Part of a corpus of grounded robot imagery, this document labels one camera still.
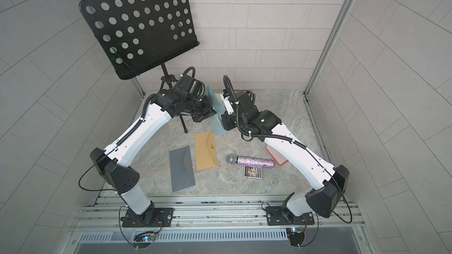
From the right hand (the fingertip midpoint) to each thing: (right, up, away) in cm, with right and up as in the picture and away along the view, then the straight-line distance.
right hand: (223, 115), depth 72 cm
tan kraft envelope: (-10, -19, +17) cm, 28 cm away
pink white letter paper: (+28, -23, +15) cm, 38 cm away
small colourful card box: (+14, -27, +11) cm, 32 cm away
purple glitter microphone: (+20, -23, +12) cm, 33 cm away
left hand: (0, +2, +1) cm, 3 cm away
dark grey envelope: (-20, -27, +10) cm, 36 cm away
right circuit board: (+29, -47, -4) cm, 55 cm away
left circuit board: (-30, -47, -6) cm, 56 cm away
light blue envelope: (-3, -2, +1) cm, 4 cm away
